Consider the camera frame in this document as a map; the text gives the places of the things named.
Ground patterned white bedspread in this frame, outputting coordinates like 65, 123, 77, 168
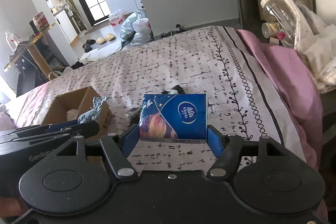
7, 26, 303, 158

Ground clear plastic bottle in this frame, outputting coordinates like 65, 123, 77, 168
260, 0, 295, 48

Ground red water bottle pack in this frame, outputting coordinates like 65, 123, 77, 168
108, 10, 125, 27

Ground grey blue patterned cloth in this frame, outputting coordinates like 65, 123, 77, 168
77, 97, 106, 124

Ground black slippers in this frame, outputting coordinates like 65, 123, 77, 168
82, 39, 96, 53

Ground black and white pouch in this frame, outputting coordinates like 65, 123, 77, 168
162, 85, 185, 95

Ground beige slippers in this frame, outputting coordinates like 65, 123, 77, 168
96, 33, 116, 45

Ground dark grey cloth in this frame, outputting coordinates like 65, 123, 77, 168
127, 107, 141, 126

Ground grey garbage bags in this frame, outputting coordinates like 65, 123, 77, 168
120, 9, 154, 46

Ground yellow edged table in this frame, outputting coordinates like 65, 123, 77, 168
3, 22, 56, 81

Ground pink blanket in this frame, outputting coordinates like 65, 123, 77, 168
237, 30, 323, 169

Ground white soft item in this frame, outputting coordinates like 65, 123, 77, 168
66, 109, 77, 121

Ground brown cardboard box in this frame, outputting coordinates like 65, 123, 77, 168
42, 86, 112, 140

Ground small cup with label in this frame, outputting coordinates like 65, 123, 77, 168
261, 22, 284, 40

